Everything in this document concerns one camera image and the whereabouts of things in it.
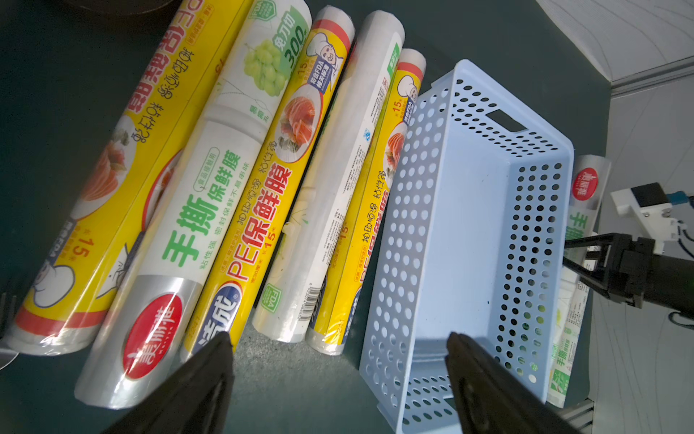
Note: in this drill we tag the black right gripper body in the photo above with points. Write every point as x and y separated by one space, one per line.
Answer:
657 279

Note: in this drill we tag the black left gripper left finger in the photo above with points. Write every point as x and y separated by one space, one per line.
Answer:
195 399

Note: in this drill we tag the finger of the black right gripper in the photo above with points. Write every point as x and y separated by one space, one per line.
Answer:
600 241
598 278

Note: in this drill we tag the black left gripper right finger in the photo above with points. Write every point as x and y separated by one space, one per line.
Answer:
489 399

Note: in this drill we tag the white translucent wrap roll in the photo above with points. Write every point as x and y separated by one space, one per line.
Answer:
295 279

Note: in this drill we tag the thin yellow wrap roll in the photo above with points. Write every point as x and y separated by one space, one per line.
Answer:
330 325

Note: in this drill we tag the silver green grape wrap roll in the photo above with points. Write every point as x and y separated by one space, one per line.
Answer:
139 341

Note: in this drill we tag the yellow PE wrap roll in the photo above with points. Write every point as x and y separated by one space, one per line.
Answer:
231 290

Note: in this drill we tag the light blue perforated plastic basket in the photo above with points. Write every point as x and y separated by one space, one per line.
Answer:
472 243

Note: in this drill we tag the large yellow wrap roll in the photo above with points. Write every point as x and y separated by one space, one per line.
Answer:
79 279

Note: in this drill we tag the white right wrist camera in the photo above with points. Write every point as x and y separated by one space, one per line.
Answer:
652 208

